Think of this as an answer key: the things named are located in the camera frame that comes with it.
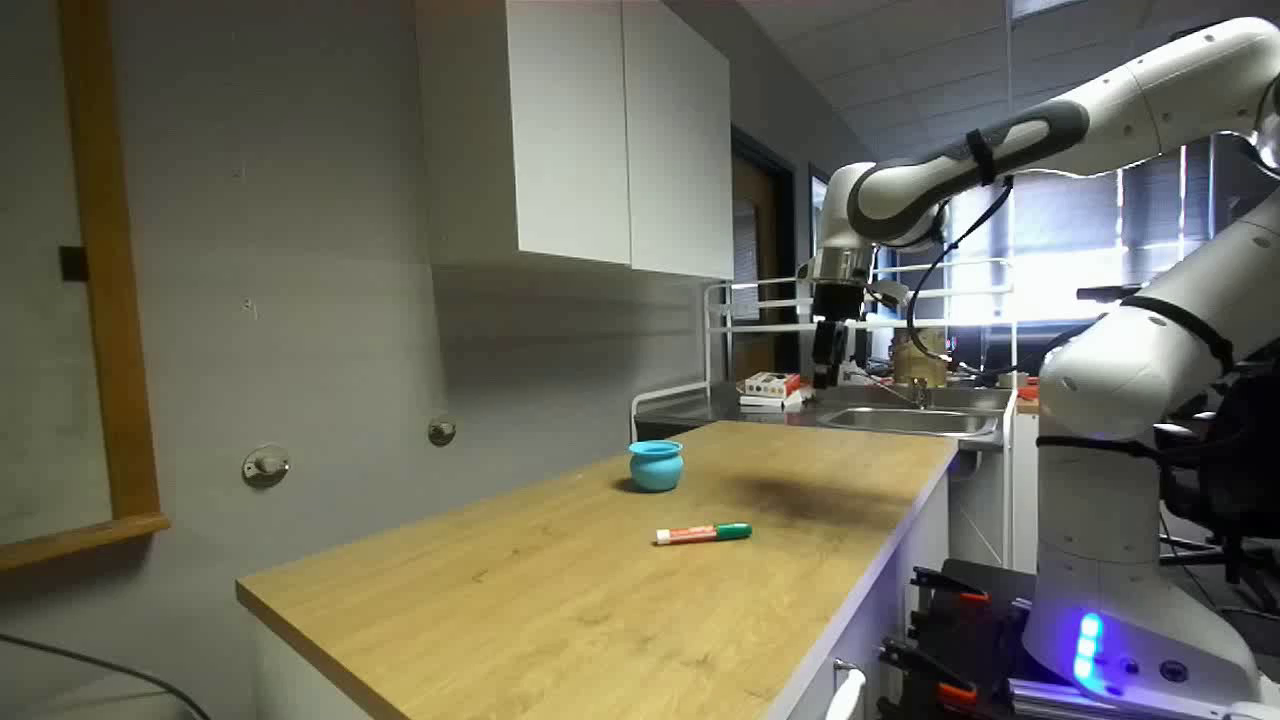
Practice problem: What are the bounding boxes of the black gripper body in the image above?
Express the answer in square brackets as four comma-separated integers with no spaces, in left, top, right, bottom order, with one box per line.
[807,247,870,335]

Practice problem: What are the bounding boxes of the orange pen with green cap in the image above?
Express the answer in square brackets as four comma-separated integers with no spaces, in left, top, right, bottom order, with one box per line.
[647,518,757,553]

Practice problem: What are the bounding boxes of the small blue bowl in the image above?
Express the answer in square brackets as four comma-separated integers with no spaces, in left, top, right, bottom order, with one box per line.
[624,438,687,498]

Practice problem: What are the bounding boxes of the red and white box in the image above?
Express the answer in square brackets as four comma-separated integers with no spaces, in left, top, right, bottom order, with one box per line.
[736,367,817,412]

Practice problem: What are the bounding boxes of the dark wooden door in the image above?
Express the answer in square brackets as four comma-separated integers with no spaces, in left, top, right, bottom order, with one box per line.
[726,123,805,383]

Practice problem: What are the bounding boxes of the black office chair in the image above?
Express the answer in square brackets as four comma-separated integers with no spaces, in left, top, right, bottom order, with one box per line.
[1157,358,1280,620]

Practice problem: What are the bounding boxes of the white wire dish rack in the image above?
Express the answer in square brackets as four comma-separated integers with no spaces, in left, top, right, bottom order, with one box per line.
[698,274,962,392]

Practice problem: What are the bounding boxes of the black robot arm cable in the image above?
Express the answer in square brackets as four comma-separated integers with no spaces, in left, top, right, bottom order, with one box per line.
[900,174,1016,367]

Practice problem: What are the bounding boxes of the white tube rail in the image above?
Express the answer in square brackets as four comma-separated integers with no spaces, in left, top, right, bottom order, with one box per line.
[626,376,721,444]

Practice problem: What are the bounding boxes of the white wall cabinet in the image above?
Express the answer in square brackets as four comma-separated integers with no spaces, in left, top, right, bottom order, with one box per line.
[410,0,736,286]

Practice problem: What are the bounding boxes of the black clamps with orange handles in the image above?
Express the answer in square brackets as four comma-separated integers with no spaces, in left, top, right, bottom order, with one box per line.
[875,562,1042,720]

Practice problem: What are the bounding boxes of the whiteboard with wooden frame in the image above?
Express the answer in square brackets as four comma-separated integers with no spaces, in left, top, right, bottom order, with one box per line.
[0,0,177,581]

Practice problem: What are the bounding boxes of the thin black loose cable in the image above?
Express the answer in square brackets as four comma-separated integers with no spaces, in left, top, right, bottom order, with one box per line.
[0,629,214,720]

